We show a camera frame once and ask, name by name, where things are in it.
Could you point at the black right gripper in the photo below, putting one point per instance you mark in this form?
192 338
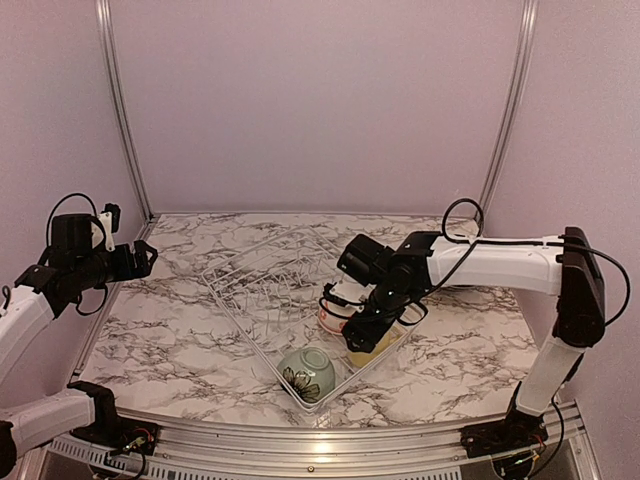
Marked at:
358 330

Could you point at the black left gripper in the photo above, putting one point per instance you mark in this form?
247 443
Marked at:
141 268

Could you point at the yellow mug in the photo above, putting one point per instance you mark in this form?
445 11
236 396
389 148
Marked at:
361 359

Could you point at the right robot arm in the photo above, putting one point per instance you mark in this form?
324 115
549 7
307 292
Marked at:
560 267

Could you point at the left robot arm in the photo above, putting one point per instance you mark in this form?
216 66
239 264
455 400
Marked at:
29 308

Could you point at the white bowl with red pattern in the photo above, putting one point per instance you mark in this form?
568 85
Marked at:
333 317

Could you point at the green bowl with flower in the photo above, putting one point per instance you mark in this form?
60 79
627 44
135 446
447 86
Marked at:
309 372

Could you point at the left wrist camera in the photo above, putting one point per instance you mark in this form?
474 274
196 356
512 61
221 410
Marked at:
109 220

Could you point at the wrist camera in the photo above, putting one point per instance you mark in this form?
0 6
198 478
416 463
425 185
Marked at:
344 293
109 220

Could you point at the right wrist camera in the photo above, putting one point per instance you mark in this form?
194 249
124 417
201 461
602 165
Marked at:
344 293

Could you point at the white wire dish rack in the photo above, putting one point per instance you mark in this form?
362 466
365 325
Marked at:
272 292

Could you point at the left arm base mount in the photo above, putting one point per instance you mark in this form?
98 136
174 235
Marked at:
109 429

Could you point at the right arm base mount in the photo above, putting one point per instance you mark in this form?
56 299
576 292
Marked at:
515 430

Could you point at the front aluminium rail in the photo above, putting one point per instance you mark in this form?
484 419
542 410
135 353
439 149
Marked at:
188 449

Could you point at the left aluminium frame post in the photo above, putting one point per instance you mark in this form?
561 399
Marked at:
116 92

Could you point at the aluminium frame post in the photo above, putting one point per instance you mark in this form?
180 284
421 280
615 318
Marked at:
116 92
515 92

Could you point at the right aluminium frame post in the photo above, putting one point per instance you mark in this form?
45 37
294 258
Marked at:
515 92

